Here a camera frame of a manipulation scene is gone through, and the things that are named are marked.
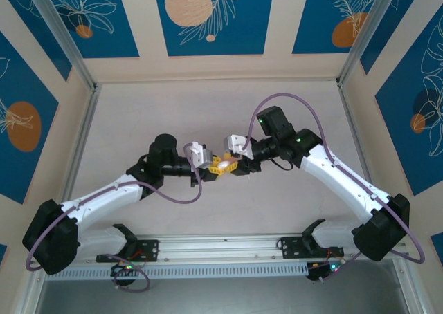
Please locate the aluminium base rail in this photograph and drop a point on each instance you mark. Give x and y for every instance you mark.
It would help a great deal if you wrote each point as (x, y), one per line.
(221, 248)

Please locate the white earbud charging case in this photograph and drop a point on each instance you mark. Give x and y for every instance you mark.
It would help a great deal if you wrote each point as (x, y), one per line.
(225, 163)

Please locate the blue floral wall panel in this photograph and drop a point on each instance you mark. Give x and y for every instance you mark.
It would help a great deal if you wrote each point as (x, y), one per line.
(41, 30)
(398, 137)
(387, 41)
(2, 255)
(114, 34)
(311, 16)
(437, 246)
(242, 34)
(34, 85)

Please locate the aluminium frame post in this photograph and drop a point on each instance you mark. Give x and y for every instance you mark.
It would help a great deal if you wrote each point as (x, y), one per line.
(367, 34)
(62, 34)

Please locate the circuit board with green LED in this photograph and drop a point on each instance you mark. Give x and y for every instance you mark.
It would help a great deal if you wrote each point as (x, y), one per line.
(322, 270)
(126, 267)

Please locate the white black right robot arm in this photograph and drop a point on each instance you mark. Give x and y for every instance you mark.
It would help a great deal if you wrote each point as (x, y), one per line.
(342, 175)

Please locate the aluminium table side rail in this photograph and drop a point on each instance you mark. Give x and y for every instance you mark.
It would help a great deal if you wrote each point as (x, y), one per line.
(86, 120)
(346, 103)

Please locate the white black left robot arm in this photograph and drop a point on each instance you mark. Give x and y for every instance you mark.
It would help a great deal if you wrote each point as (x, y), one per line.
(104, 196)

